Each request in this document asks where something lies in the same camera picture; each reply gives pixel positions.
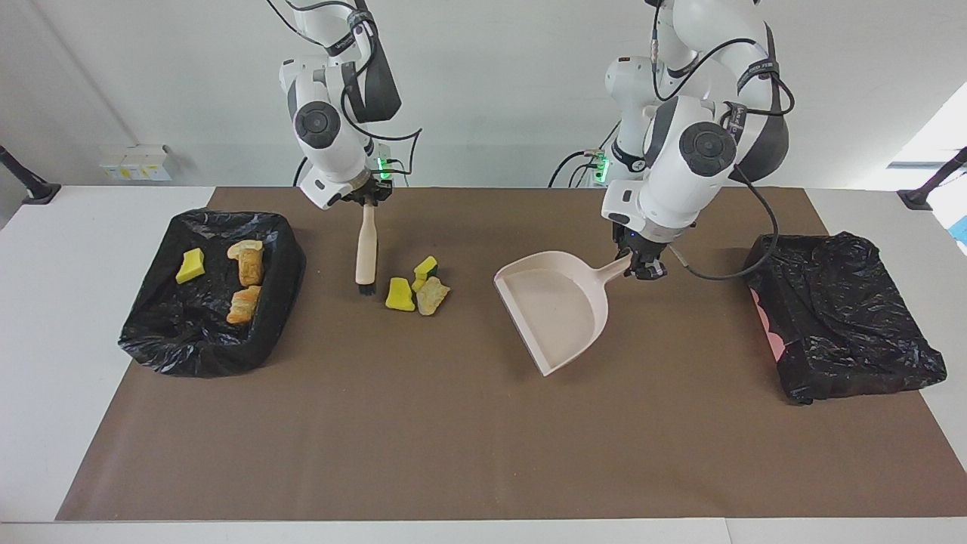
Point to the brown table mat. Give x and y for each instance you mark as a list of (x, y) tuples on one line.
[(378, 438)]

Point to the small yellow sponge wedge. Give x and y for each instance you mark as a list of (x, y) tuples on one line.
[(190, 266)]

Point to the white wall socket box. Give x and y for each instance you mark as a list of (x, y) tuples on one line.
[(136, 162)]

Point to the blue object at edge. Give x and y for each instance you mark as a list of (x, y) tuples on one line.
[(961, 229)]

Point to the black camera stand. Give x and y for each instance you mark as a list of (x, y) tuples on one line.
[(34, 189), (925, 193)]

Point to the notched yellow sponge piece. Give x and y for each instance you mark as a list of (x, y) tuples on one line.
[(425, 267)]

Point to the brown bread roll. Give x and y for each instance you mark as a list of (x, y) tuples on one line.
[(251, 270)]

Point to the pale beige bread chunk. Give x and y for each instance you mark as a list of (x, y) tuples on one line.
[(434, 297)]

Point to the orange croissant piece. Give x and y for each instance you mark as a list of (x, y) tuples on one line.
[(243, 305)]

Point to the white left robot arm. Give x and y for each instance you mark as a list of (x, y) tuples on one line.
[(680, 174)]

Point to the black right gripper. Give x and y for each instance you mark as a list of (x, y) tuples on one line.
[(366, 193)]

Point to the pale round bread piece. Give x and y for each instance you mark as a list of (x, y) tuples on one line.
[(243, 248)]

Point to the beige plastic dustpan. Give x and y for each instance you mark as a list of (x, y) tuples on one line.
[(563, 317)]

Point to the wavy yellow sponge piece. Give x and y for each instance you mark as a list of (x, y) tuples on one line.
[(399, 296)]

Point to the beige brush with black bristles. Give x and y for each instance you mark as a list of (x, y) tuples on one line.
[(366, 249)]

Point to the bin lined with black bag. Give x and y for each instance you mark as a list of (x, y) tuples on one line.
[(174, 332)]

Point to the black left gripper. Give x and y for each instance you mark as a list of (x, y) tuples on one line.
[(642, 245)]

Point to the pink bin with black bag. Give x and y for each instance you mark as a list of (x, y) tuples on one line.
[(838, 317)]

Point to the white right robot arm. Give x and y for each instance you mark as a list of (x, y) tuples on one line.
[(332, 143)]

